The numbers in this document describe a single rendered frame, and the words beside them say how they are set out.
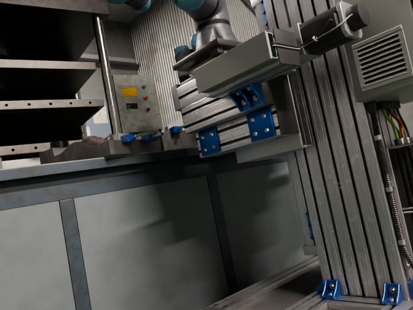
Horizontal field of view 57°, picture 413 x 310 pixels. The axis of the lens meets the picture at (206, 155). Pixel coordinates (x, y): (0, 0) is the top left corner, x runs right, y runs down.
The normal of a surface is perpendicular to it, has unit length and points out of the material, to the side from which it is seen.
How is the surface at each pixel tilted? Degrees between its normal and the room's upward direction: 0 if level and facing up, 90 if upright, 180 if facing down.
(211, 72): 90
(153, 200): 90
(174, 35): 90
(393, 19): 90
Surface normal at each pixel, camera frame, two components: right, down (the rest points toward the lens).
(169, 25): -0.73, 0.08
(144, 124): 0.55, -0.18
